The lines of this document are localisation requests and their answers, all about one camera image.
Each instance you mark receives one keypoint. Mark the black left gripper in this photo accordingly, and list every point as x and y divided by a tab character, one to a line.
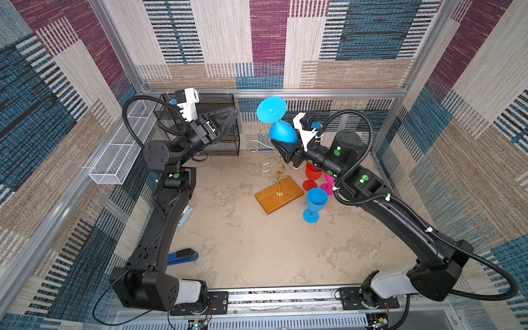
207	132

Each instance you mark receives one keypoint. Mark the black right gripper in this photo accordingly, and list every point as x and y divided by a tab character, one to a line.
297	151

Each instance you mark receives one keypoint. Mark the red wine glass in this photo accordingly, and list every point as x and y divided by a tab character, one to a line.
313	175

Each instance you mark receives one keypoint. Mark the blue wine glass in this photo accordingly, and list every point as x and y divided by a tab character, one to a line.
316	200
271	111

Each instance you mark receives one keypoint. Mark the magenta wine glass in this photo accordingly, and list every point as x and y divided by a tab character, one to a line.
328	186

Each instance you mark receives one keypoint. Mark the blue wine glass front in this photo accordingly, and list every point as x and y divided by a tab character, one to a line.
316	200

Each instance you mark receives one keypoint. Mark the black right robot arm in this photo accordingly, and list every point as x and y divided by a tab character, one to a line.
440	259

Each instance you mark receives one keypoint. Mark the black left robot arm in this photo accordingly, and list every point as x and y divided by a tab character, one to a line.
143	282

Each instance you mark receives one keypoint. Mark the wooden rack base board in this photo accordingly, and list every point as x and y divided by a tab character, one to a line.
270	202

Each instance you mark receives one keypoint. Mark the light blue stapler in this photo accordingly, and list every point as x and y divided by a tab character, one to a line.
185	216

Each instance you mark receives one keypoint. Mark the blue black stapler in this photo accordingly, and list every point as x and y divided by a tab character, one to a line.
182	256

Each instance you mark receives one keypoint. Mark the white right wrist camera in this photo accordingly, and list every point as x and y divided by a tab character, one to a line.
308	128

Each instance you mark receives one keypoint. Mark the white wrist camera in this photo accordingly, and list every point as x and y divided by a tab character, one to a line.
185	100
308	128

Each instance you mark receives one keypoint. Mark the gold wire glass rack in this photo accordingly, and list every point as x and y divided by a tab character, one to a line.
264	165

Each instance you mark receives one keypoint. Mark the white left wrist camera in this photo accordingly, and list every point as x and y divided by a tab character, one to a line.
185	100

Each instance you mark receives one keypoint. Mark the black mesh wall shelf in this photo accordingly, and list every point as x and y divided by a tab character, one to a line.
173	124

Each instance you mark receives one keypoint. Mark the white mesh wall basket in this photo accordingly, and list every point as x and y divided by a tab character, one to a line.
120	154

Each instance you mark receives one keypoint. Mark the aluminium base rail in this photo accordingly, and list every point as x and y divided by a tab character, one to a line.
298	307

